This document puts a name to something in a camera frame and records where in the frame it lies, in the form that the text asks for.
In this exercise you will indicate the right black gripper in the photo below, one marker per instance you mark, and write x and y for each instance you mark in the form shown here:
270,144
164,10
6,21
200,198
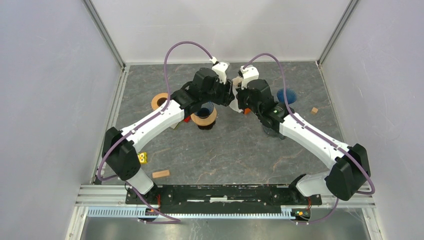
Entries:
241,92

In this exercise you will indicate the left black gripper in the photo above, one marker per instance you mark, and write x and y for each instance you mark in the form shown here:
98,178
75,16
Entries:
226,97

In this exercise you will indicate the blue ribbed dripper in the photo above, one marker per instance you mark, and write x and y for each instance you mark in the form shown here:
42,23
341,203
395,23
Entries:
205,110
287,95

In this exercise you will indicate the dark brown dripper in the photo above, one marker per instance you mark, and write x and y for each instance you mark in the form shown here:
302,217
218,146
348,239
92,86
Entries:
206,127

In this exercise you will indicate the white paper coffee filter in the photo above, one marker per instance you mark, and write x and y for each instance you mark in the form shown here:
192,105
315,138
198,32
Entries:
234,105

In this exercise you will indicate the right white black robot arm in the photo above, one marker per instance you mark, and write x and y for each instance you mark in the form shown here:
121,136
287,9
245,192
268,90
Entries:
348,166

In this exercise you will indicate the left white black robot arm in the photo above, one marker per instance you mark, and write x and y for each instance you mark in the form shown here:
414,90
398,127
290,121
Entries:
121,147

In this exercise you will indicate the small wooden cube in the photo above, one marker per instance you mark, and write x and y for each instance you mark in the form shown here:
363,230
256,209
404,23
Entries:
314,111

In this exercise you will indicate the flat wooden block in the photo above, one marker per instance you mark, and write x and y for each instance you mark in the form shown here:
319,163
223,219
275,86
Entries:
161,174

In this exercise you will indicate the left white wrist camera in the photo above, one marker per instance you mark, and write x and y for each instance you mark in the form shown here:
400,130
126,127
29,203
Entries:
220,68

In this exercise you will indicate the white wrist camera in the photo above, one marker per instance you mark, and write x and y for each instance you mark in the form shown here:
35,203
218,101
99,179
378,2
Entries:
248,74
220,68

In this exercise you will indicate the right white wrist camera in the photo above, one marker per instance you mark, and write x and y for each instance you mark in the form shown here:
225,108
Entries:
248,74

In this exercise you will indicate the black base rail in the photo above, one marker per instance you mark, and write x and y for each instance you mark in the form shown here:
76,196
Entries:
227,198

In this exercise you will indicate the grey slotted cable duct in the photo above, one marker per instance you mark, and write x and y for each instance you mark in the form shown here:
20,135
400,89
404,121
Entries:
145,213

